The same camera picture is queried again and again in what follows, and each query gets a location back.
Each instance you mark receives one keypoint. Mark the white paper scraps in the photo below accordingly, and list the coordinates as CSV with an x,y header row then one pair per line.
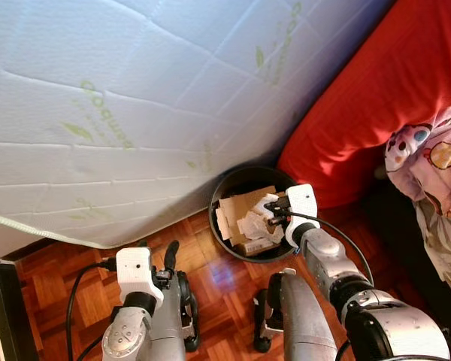
x,y
252,226

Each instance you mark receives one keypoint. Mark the pink cartoon print blanket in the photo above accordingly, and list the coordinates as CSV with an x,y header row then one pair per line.
x,y
436,150

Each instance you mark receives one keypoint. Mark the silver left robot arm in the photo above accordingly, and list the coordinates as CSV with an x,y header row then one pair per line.
x,y
124,338

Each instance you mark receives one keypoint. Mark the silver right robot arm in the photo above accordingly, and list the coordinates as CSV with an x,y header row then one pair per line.
x,y
327,256

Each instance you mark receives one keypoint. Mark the brown cardboard pieces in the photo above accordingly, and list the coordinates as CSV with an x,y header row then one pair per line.
x,y
237,203

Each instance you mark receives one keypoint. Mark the silver left robot leg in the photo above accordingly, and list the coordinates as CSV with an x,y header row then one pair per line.
x,y
165,323

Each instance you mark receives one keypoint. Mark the silver robot leg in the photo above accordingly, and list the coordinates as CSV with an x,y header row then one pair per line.
x,y
165,323
304,323

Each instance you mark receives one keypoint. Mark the silver right robot leg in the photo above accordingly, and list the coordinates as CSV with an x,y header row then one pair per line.
x,y
304,323

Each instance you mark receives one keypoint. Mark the red fabric cushion slab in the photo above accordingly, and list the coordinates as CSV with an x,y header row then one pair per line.
x,y
376,98

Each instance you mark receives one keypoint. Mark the black cabinet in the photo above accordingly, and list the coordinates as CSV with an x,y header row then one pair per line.
x,y
11,316

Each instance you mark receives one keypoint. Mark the bed with grey floral sheet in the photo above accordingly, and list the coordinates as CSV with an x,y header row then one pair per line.
x,y
447,248

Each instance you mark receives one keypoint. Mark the white quilted upright mattress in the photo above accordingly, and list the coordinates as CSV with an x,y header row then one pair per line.
x,y
135,90

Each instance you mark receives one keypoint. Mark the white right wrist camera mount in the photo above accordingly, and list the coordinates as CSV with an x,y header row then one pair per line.
x,y
302,207

